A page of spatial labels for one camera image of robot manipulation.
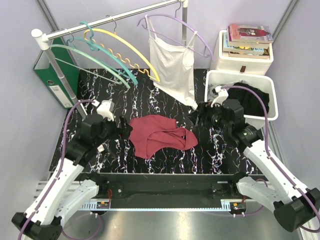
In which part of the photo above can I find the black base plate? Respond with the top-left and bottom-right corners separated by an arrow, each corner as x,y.
75,172 -> 248,200

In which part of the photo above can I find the bottom book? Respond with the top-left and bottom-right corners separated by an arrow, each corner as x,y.
228,49 -> 270,59

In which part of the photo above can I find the silver clothes rail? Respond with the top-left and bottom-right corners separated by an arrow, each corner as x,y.
31,0 -> 188,106

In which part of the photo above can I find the grey garment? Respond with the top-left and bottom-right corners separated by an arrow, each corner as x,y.
207,85 -> 218,102

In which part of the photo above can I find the green binder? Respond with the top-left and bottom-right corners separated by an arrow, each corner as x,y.
33,47 -> 80,109

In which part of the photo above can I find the purple hanger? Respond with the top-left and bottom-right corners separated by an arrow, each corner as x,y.
137,0 -> 214,60

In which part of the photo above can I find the white laundry bin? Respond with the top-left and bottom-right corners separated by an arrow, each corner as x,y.
204,70 -> 279,121

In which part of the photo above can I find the black garment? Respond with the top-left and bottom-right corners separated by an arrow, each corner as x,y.
227,82 -> 270,117

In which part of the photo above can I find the top pink book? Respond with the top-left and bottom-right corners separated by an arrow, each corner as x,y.
228,23 -> 274,44

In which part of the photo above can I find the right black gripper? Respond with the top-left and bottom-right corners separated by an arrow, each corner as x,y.
186,100 -> 232,133

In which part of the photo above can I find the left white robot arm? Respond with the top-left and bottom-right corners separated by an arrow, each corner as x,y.
11,113 -> 132,240

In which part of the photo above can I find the light green hanger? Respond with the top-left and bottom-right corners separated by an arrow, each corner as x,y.
49,40 -> 134,89

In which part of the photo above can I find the white storage box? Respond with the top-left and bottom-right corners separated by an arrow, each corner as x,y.
209,30 -> 274,75

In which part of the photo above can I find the teal hanger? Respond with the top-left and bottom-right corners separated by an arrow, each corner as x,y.
66,21 -> 138,85

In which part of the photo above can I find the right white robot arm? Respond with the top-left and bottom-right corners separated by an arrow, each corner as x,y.
188,99 -> 320,232

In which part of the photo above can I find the middle book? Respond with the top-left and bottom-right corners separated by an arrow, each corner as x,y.
222,32 -> 270,52

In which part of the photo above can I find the white tank top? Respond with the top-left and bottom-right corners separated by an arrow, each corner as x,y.
145,18 -> 198,110

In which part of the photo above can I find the dark red tank top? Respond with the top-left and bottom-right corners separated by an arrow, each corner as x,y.
129,114 -> 198,159

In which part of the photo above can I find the yellow hanger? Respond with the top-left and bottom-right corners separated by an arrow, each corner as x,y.
83,15 -> 161,83

